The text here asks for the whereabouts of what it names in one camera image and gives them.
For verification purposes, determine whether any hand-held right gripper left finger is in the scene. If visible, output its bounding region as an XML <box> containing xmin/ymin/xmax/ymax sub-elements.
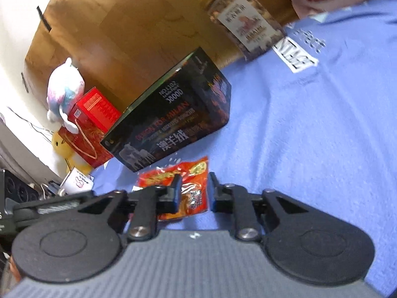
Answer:
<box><xmin>77</xmin><ymin>174</ymin><xmax>183</xmax><ymax>241</ymax></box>

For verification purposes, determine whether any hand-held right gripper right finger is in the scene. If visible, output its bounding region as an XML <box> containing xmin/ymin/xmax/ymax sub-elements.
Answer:
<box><xmin>209</xmin><ymin>172</ymin><xmax>311</xmax><ymax>241</ymax></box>

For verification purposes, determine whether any red snack packet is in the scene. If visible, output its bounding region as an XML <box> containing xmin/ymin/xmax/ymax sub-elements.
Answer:
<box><xmin>133</xmin><ymin>156</ymin><xmax>210</xmax><ymax>222</ymax></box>

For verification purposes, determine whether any black printed box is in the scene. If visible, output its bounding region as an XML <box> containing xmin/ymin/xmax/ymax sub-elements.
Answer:
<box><xmin>100</xmin><ymin>46</ymin><xmax>232</xmax><ymax>173</ymax></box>

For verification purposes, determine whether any white mug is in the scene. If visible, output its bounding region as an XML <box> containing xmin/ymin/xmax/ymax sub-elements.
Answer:
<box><xmin>60</xmin><ymin>167</ymin><xmax>94</xmax><ymax>197</ymax></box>

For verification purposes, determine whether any yellow plush toy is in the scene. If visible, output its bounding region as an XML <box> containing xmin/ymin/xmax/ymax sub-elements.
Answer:
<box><xmin>50</xmin><ymin>130</ymin><xmax>94</xmax><ymax>175</ymax></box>

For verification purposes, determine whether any red gift box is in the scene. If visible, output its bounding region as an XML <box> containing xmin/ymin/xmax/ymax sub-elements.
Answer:
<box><xmin>57</xmin><ymin>86</ymin><xmax>122</xmax><ymax>169</ymax></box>

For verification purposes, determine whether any blue printed blanket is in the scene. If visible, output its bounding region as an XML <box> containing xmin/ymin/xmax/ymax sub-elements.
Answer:
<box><xmin>91</xmin><ymin>0</ymin><xmax>397</xmax><ymax>295</ymax></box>

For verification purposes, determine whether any white and pink plush toy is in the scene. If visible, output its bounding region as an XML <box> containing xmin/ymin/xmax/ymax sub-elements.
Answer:
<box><xmin>46</xmin><ymin>57</ymin><xmax>86</xmax><ymax>135</ymax></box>

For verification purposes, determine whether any nut jar with gold lid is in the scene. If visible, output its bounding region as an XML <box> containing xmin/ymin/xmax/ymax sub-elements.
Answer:
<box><xmin>199</xmin><ymin>0</ymin><xmax>286</xmax><ymax>62</ymax></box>

